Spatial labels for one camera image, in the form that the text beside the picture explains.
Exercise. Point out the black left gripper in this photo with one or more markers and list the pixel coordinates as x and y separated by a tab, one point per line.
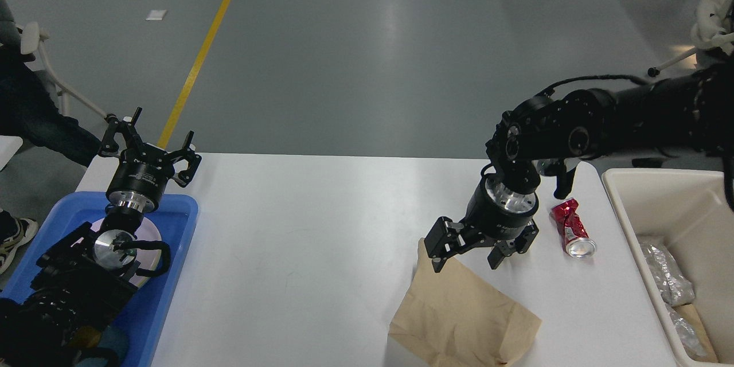
137	184

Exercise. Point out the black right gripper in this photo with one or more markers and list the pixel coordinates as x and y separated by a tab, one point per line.
496	212

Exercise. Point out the brown paper bag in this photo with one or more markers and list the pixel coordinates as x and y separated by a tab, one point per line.
455	318

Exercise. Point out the crushed red soda can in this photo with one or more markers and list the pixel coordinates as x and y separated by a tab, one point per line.
576	242

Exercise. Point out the dark teal mug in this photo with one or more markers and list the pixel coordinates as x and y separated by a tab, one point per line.
107	348

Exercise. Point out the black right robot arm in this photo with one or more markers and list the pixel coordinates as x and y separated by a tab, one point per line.
547	137

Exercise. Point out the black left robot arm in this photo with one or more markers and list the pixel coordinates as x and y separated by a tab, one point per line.
99	278

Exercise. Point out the seated person left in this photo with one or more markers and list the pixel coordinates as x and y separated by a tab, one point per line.
28	111

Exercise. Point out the white paper scrap on floor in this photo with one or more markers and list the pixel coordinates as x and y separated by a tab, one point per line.
156	15

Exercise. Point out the white table corner left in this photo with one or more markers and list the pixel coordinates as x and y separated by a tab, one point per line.
10	145

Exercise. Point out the shoe on floor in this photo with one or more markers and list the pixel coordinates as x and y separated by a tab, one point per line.
16	232

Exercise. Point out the white office chair left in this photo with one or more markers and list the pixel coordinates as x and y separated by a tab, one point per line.
32	42

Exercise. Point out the white office chair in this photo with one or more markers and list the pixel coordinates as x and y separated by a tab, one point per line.
32	42
712	30

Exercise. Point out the blue plastic tray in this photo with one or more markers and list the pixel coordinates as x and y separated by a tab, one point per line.
143	318

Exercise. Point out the foil scrap in bin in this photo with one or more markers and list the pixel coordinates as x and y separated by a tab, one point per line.
675	290

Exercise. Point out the white plastic bin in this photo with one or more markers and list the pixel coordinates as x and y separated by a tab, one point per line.
688	210

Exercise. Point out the brown paper in bin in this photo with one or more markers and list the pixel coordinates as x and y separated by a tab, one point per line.
697	327

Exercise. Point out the white office chair right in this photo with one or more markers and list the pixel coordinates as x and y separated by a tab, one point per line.
712	30

